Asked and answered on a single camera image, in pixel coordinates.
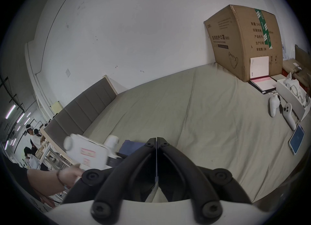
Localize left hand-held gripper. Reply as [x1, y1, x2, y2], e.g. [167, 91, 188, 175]
[64, 134, 122, 171]

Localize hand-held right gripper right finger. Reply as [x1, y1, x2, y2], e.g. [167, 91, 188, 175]
[157, 137, 253, 222]

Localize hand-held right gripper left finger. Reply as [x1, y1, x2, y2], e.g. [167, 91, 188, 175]
[62, 137, 158, 222]

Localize dark blue garment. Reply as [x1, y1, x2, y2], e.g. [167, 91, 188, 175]
[107, 140, 147, 167]

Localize person's left forearm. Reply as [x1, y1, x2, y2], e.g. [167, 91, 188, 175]
[0, 156, 64, 204]

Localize person's left hand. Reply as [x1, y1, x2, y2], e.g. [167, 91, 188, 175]
[59, 165, 86, 188]

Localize grey padded headboard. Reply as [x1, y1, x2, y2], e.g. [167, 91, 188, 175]
[44, 75, 129, 152]

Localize bed with beige sheet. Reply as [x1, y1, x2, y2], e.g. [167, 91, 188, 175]
[44, 62, 308, 205]

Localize group of people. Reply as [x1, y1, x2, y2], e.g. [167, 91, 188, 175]
[22, 118, 59, 167]

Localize white hand controller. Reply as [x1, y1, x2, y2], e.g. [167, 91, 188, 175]
[268, 92, 280, 118]
[281, 102, 297, 131]

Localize open white and pink notebook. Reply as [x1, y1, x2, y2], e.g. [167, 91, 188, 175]
[248, 56, 280, 95]

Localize phone with lit screen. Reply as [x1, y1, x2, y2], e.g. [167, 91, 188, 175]
[288, 123, 305, 156]

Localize white open box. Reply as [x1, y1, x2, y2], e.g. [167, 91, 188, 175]
[276, 72, 311, 122]

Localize white headset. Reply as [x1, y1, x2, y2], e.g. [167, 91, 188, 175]
[284, 72, 309, 107]

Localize large brown cardboard carton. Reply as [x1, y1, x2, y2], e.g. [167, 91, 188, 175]
[204, 4, 284, 82]

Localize flat brown cardboard carton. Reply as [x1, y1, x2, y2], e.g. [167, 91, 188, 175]
[282, 59, 305, 77]

